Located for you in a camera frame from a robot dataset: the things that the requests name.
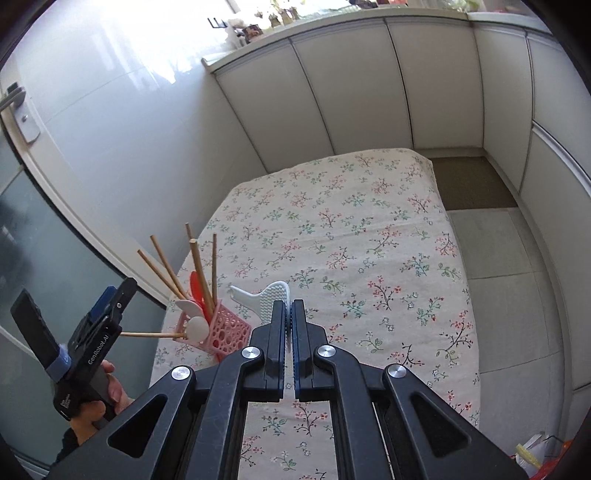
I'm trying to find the white plastic bag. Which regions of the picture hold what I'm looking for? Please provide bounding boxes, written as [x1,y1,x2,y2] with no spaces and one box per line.
[515,431,561,469]

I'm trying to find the person's left hand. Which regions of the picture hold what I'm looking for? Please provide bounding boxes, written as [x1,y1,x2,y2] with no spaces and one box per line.
[69,361,134,446]

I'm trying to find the white panelled cabinet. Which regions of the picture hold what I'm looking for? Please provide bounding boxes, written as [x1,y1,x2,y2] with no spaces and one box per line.
[202,9,591,416]

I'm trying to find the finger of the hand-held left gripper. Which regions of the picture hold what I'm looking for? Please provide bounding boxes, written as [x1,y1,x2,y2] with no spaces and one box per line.
[107,278,138,324]
[89,286,116,320]

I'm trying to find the pink perforated utensil holder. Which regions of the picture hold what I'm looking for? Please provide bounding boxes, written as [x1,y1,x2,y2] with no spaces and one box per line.
[174,299,252,356]

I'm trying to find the white figurine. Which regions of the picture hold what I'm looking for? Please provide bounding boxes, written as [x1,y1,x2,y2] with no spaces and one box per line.
[226,21,248,47]

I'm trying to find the floral tablecloth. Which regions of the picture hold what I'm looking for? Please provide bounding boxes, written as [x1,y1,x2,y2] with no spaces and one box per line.
[150,148,482,480]

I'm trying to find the red spoon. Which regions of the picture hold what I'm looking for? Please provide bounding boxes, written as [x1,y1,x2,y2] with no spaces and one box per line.
[189,271,216,319]

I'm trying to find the brown floor mat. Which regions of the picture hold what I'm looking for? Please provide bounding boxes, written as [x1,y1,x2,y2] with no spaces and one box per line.
[429,156,518,210]

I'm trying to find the small potted plants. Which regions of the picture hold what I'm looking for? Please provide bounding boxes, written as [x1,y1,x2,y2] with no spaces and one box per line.
[263,0,302,22]

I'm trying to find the white rice paddle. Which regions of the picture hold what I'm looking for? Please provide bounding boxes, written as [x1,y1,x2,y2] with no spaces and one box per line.
[229,280,293,352]

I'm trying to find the silver door handle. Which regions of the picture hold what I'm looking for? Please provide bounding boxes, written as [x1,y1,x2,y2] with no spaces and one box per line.
[0,82,42,144]

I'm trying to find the glass door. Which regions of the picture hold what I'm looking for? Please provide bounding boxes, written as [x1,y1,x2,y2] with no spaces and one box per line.
[0,134,168,462]

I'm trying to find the person's left forearm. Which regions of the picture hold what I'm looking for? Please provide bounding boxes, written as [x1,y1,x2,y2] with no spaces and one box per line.
[51,427,88,467]

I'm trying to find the thick wooden utensil handle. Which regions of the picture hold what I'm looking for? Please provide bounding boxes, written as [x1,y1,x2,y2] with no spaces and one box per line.
[190,237,217,317]

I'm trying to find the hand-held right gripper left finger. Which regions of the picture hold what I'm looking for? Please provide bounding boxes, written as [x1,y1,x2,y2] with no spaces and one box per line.
[46,299,291,480]

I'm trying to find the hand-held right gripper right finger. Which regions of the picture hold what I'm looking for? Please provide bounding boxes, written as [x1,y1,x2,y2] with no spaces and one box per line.
[292,299,527,480]

